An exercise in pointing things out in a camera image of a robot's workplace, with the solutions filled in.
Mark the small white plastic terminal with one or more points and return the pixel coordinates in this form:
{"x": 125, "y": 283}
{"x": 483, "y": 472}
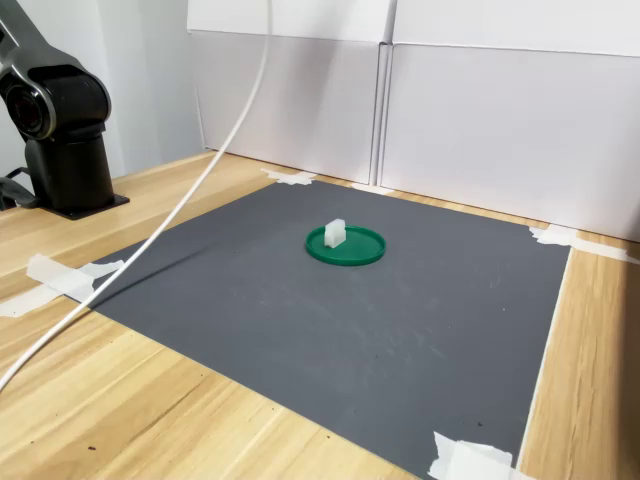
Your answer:
{"x": 334, "y": 235}

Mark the round green lid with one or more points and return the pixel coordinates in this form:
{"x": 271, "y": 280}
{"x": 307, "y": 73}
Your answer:
{"x": 360, "y": 250}

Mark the white tape on mat corner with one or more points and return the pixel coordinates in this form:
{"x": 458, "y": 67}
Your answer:
{"x": 287, "y": 177}
{"x": 55, "y": 275}
{"x": 555, "y": 236}
{"x": 465, "y": 460}

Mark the white tape on mat edge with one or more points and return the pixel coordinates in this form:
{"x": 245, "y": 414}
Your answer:
{"x": 372, "y": 189}

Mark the dark grey mat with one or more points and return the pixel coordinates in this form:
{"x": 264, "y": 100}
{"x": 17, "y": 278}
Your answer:
{"x": 350, "y": 350}

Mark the white cardboard box partition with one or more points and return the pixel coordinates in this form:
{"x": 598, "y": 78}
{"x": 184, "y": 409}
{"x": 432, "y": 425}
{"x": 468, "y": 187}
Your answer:
{"x": 290, "y": 100}
{"x": 500, "y": 125}

